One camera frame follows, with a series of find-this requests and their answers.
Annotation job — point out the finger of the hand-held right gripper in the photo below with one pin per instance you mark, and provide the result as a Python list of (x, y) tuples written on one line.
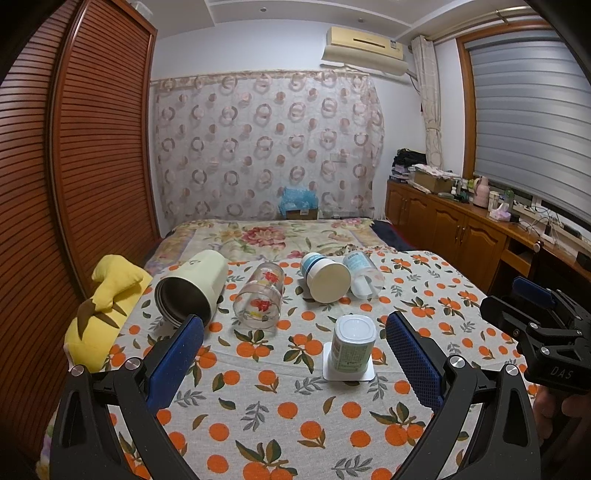
[(501, 309), (531, 291)]

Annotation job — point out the pile of dark clothes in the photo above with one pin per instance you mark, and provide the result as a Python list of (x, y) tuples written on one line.
[(406, 161)]

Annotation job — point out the clear plastic cup blue label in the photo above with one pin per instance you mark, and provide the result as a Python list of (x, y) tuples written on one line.
[(364, 274)]

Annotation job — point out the white blue paper cup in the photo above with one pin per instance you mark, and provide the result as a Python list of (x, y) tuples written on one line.
[(325, 279)]

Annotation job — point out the orange fruit print cloth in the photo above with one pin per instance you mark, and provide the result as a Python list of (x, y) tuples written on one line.
[(286, 410)]

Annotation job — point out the pink thermos jug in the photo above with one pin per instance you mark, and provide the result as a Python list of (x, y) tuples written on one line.
[(481, 191)]

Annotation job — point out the circle pattern wall curtain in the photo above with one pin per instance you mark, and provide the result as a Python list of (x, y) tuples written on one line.
[(268, 143)]

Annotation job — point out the small cardboard box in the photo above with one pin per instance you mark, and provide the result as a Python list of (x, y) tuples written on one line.
[(302, 213)]

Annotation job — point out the dark blue blanket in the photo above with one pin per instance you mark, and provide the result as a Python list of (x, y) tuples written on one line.
[(390, 235)]

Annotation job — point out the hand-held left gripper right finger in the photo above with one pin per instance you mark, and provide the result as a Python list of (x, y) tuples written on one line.
[(413, 364)]

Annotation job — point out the beige window curtain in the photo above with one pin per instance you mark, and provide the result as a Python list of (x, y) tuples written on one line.
[(429, 92)]

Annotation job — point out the green cap bottle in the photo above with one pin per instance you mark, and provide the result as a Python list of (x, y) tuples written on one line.
[(507, 199)]

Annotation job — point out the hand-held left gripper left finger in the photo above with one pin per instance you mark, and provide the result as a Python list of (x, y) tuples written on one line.
[(174, 364)]

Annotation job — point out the cream air conditioner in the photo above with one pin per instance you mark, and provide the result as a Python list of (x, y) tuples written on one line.
[(364, 46)]

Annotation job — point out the floral bed sheet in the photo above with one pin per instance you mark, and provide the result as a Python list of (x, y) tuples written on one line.
[(258, 240)]

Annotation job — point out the white square coaster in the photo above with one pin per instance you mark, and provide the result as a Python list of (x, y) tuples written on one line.
[(330, 374)]

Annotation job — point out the cream steel cup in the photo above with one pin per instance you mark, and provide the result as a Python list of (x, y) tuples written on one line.
[(205, 277)]

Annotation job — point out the pink tissue box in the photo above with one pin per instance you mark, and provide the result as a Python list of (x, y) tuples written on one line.
[(499, 214)]

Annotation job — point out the person's right hand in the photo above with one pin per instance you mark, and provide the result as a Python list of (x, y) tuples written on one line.
[(561, 415)]

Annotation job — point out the large cardboard box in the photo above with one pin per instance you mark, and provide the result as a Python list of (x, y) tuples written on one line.
[(431, 182)]

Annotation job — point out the white power strip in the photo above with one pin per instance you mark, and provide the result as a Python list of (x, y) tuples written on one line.
[(531, 210)]

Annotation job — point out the brown louvered wardrobe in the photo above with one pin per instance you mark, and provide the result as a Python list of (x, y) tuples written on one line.
[(69, 184)]

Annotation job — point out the grey window blind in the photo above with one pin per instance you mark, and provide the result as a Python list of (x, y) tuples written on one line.
[(531, 120)]

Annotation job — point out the floral glass cup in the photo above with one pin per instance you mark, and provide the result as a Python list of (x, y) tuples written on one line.
[(261, 295)]

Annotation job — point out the yellow plush toy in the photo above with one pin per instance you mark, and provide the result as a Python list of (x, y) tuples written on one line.
[(115, 286)]

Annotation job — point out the blue plastic bag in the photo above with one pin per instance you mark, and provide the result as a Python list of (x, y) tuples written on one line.
[(295, 198)]

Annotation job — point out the small white green cup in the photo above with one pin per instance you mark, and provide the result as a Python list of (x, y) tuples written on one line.
[(353, 344)]

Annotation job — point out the wooden cabinet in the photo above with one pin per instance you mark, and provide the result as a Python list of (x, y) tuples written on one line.
[(443, 230)]

